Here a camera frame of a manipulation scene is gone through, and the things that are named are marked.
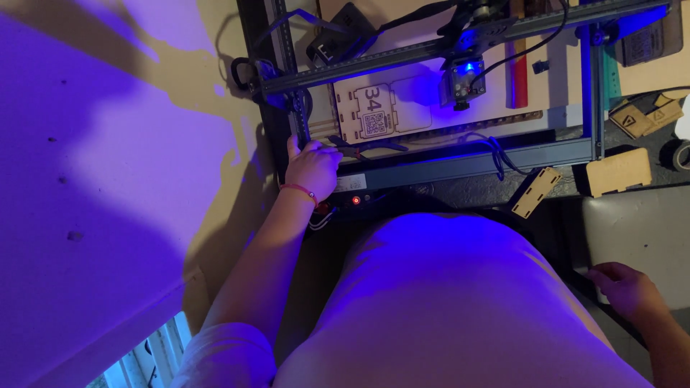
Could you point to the tape roll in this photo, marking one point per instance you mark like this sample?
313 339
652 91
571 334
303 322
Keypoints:
680 155

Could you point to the person's right hand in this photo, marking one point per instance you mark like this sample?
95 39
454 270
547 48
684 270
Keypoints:
628 288

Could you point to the plywood sheet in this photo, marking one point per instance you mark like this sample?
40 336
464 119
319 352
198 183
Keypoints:
415 62

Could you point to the laser engraver frame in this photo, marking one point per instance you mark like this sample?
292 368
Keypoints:
463 164

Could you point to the laser head module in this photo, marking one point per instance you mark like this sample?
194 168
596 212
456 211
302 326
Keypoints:
463 81

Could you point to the small black clip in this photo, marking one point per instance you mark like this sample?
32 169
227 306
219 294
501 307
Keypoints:
540 67

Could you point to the black power adapter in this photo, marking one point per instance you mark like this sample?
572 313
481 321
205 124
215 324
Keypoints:
339 35

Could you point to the rounded plain wooden panel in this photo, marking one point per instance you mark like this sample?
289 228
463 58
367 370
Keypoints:
620 172

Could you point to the person's left hand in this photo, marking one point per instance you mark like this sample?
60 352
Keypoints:
310 170

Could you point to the person's white shirt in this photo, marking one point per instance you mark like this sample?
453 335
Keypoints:
447 302

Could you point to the finger-jointed wooden piece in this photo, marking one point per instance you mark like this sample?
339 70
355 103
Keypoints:
536 192

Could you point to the person's right fingers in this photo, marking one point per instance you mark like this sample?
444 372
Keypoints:
599 274

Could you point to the engraved wooden panel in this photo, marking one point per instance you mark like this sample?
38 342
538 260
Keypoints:
377 110

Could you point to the green ruler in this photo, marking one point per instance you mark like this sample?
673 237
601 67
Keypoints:
612 81

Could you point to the small wooden warning-sign piece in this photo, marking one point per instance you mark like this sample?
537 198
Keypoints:
666 112
629 121

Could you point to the dark engraved wooden box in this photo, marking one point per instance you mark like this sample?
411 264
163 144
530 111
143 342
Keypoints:
649 37

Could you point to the white window grille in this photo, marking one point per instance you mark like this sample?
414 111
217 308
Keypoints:
151 355

